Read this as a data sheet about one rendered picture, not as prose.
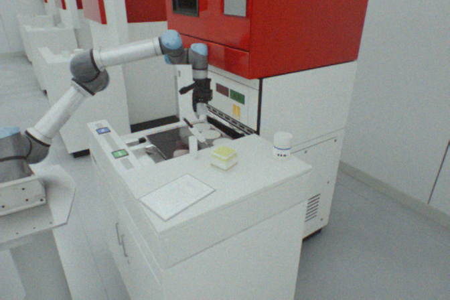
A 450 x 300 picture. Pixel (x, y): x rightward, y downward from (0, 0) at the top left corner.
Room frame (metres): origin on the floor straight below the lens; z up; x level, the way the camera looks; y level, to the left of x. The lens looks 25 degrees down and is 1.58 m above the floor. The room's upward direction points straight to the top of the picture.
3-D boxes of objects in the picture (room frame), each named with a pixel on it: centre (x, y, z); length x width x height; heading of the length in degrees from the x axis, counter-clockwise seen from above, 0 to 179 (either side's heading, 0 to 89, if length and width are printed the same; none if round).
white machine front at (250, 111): (1.63, 0.08, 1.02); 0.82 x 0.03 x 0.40; 34
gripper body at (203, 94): (1.41, 0.11, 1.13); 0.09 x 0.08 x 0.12; 74
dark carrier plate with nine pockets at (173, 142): (1.34, 0.16, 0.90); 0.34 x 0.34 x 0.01; 34
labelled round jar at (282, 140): (1.07, -0.23, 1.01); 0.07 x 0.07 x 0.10
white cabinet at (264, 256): (1.22, 0.20, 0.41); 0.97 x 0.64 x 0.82; 34
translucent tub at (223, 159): (0.99, 0.00, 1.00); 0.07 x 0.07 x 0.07; 52
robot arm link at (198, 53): (1.42, 0.12, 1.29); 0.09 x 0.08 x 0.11; 89
